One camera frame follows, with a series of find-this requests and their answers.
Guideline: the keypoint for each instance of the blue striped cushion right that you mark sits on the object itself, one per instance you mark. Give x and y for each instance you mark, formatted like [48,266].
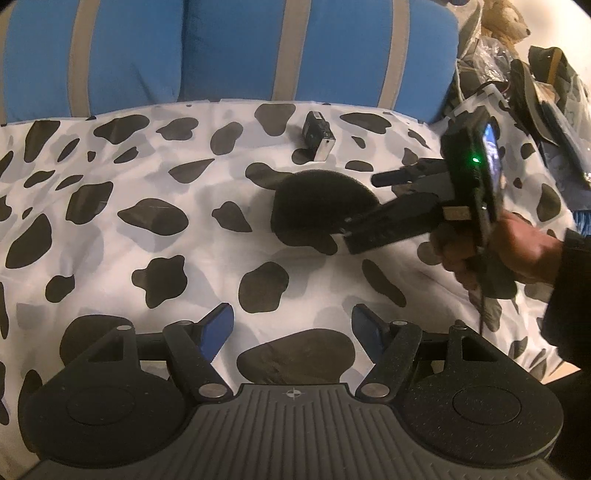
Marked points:
[395,55]

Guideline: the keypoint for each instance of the person right hand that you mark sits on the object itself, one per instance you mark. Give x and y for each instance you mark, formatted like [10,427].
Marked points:
[532,255]

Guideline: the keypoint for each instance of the clutter pile plastic bags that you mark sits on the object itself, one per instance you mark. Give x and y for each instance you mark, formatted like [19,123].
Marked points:
[543,92]

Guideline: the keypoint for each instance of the black foam sponge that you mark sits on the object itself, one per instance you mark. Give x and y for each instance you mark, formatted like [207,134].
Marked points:
[310,207]

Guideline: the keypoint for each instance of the brown plush toy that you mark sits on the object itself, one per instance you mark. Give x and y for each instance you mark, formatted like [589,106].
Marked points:
[503,21]

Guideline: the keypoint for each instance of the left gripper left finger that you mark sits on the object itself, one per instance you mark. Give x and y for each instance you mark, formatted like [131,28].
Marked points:
[191,348]

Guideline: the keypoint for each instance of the small black box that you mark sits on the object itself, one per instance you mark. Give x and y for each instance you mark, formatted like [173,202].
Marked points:
[318,136]

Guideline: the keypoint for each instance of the cow print blanket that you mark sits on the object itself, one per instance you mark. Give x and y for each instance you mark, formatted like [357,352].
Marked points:
[118,225]

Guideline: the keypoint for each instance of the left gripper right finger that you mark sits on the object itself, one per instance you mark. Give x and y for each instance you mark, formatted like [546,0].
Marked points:
[391,346]

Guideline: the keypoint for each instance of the dark sleeve forearm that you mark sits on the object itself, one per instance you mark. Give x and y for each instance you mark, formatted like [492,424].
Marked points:
[566,323]

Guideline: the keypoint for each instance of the blue striped cushion left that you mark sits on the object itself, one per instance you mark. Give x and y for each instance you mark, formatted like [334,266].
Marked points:
[81,58]

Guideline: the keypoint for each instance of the blue striped cushion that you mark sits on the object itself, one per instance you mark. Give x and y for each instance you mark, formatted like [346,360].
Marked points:
[81,58]
[395,55]

